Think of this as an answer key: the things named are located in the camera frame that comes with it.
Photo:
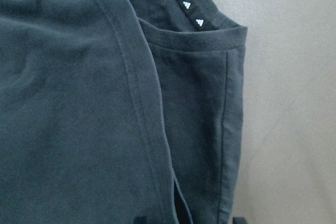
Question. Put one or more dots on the black graphic t-shirt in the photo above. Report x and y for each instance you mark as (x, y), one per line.
(119, 111)

